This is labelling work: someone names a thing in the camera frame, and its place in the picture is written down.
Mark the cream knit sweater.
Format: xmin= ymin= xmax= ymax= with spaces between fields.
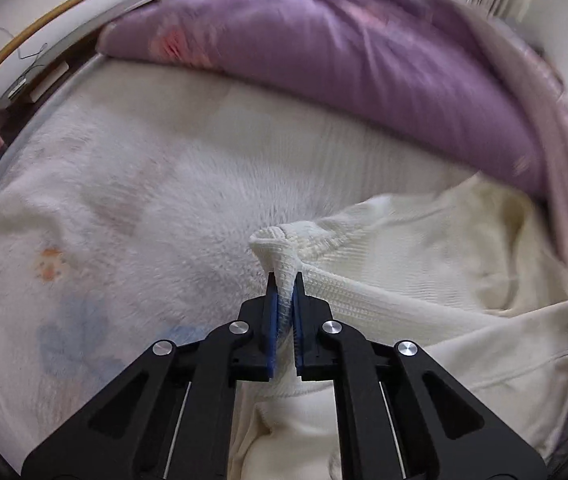
xmin=226 ymin=179 xmax=568 ymax=480

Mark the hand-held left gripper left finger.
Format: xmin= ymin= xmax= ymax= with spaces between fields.
xmin=21 ymin=271 xmax=281 ymax=480

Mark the white fluffy printed blanket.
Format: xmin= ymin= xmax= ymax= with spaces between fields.
xmin=0 ymin=52 xmax=470 ymax=476

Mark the purple floral duvet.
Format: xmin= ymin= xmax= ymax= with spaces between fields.
xmin=98 ymin=0 xmax=568 ymax=306

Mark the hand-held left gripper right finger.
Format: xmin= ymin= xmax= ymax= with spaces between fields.
xmin=291 ymin=272 xmax=549 ymax=480

